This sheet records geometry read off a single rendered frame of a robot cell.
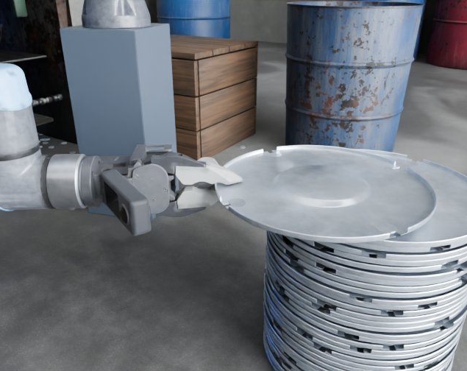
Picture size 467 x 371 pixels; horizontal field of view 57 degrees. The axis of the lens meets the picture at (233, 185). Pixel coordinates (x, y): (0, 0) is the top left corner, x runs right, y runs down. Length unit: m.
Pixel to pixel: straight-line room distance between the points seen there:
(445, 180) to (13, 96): 0.59
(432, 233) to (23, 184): 0.51
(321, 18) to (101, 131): 0.70
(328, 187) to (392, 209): 0.09
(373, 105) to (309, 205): 0.89
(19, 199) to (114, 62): 0.46
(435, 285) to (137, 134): 0.70
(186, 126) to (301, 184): 0.87
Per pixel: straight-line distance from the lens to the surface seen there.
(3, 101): 0.60
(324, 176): 0.62
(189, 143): 1.42
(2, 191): 0.64
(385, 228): 0.52
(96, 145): 1.08
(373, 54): 1.36
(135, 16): 1.02
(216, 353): 0.75
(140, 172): 0.58
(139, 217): 0.52
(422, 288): 0.55
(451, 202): 0.63
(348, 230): 0.50
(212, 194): 0.59
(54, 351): 0.80
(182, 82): 1.38
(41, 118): 1.46
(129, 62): 0.98
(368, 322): 0.57
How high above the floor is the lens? 0.54
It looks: 25 degrees down
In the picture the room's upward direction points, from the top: straight up
